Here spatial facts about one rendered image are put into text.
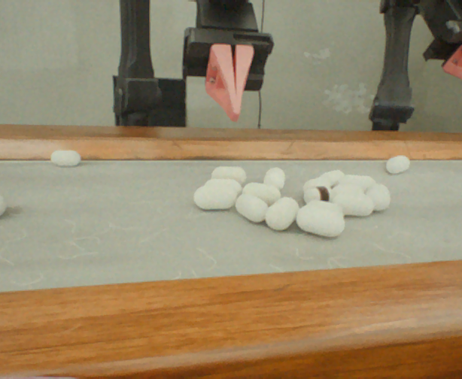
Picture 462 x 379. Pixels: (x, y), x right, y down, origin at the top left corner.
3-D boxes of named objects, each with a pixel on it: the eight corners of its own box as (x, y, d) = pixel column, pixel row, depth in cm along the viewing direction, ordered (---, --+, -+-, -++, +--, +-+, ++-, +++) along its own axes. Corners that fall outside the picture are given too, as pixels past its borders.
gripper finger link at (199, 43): (265, 95, 36) (251, 34, 40) (193, 92, 34) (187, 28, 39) (250, 137, 42) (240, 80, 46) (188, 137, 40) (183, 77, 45)
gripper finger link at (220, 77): (287, 96, 36) (272, 35, 41) (218, 93, 35) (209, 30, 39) (270, 137, 42) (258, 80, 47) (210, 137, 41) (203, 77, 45)
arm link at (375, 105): (416, 100, 82) (409, 98, 87) (376, 97, 83) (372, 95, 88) (410, 127, 84) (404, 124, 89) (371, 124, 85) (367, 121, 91)
